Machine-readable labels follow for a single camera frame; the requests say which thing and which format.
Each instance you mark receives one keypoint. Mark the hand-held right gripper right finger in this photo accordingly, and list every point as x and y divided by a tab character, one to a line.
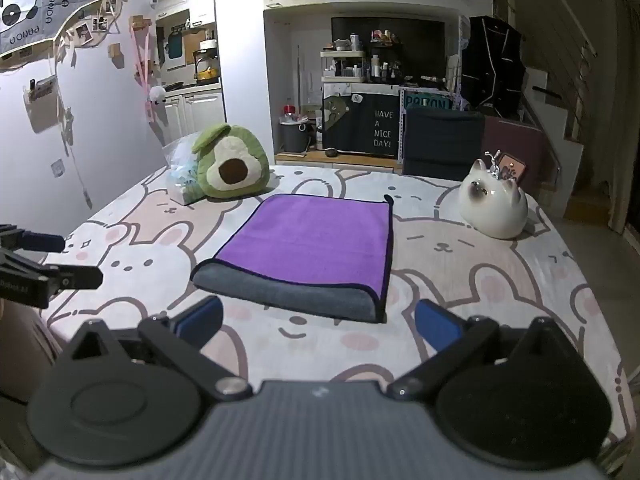
439	324

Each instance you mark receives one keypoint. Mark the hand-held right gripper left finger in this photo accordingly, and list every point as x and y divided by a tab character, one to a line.
199	318

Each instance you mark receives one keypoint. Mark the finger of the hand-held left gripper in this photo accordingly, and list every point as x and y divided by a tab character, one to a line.
75	278
42	242

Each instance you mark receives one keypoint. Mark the purple and grey towel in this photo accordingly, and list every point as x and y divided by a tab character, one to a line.
310	240

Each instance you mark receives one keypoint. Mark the white ceramic cat figure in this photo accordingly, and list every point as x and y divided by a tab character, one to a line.
492	200

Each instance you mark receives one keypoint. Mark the clear plastic bag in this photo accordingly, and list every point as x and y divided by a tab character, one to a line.
180	170

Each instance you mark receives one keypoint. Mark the avocado plush toy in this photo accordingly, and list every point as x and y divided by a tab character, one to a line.
230	162

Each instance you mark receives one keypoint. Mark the dark folded chair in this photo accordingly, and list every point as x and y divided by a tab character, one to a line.
442	142

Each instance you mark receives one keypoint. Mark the white hanging plush toy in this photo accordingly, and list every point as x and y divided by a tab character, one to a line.
158	93

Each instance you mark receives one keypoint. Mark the brown cardboard panel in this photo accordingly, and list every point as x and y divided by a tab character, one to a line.
520	147

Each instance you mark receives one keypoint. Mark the grey trash bin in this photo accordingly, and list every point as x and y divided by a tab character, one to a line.
295	135

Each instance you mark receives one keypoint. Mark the dark cabinet curtain with print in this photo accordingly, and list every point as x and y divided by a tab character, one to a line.
362	122

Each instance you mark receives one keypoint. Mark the teal printed sign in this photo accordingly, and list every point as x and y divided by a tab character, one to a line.
428	102

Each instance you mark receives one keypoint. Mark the yellow kettle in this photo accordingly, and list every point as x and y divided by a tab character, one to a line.
207	67

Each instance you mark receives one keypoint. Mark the black jacket with white trim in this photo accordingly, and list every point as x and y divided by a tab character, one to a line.
492	62

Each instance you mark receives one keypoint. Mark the white storage shelf rack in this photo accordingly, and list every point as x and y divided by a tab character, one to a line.
360	60

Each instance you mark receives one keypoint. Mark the wall letter holder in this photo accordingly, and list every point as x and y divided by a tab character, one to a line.
42	100

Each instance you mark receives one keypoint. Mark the small picture frame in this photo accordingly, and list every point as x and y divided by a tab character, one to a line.
512	170

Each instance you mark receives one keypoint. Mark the panda wall banner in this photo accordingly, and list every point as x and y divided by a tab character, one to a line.
35	7

